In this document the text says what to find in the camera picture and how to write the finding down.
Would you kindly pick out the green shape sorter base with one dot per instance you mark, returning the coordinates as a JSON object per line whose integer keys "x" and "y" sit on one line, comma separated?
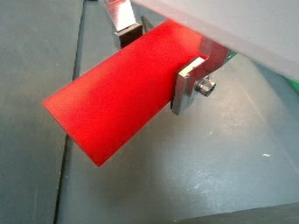
{"x": 294, "y": 85}

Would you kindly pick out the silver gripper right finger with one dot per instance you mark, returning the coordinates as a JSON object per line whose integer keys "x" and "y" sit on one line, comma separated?
{"x": 192, "y": 77}

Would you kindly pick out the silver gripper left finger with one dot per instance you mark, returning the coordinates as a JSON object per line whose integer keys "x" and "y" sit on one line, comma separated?
{"x": 128, "y": 30}

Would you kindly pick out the bright red round cylinder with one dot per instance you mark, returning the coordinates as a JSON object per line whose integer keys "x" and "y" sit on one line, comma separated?
{"x": 111, "y": 101}

